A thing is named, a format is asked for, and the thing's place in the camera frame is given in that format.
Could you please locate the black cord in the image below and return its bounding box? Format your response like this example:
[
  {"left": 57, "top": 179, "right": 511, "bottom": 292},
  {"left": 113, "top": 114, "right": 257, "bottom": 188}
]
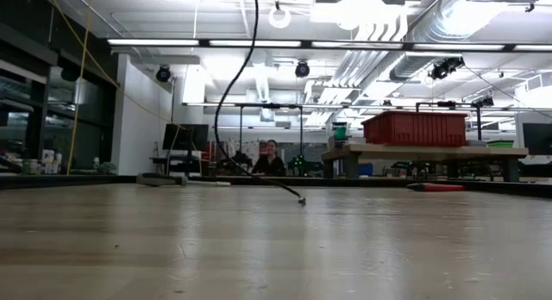
[{"left": 213, "top": 0, "right": 308, "bottom": 206}]

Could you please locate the person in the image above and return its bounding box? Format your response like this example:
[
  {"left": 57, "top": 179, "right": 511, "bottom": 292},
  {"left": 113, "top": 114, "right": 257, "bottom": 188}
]
[{"left": 251, "top": 138, "right": 288, "bottom": 178}]

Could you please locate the black computer monitor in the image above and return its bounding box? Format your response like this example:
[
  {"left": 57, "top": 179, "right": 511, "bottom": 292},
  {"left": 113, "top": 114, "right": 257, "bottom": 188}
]
[
  {"left": 162, "top": 122, "right": 210, "bottom": 176},
  {"left": 521, "top": 122, "right": 552, "bottom": 157}
]

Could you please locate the large red ribbed bin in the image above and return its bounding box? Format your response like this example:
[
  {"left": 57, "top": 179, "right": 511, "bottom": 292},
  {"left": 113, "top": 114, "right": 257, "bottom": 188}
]
[{"left": 361, "top": 110, "right": 469, "bottom": 148}]

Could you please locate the wooden-top workbench on casters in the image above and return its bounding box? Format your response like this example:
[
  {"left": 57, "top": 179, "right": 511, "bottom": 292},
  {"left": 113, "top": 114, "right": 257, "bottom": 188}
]
[{"left": 321, "top": 143, "right": 530, "bottom": 184}]

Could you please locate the long ceiling light bar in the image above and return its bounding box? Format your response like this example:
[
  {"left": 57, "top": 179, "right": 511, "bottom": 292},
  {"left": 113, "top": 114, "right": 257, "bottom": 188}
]
[{"left": 106, "top": 38, "right": 552, "bottom": 52}]

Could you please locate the red marker pen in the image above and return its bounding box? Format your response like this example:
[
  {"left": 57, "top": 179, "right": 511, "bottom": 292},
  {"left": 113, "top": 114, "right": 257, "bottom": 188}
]
[{"left": 406, "top": 182, "right": 467, "bottom": 193}]

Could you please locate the black pipe frame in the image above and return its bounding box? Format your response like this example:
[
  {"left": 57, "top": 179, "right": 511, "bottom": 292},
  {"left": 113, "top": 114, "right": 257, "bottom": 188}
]
[{"left": 234, "top": 102, "right": 304, "bottom": 164}]

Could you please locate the black ceiling camera cluster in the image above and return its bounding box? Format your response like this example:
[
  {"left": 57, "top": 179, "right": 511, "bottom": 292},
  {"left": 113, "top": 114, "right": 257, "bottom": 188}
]
[{"left": 429, "top": 56, "right": 466, "bottom": 81}]

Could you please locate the black camera rig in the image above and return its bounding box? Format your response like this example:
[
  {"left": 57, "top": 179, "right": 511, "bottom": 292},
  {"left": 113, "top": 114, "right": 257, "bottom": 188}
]
[{"left": 415, "top": 95, "right": 496, "bottom": 141}]

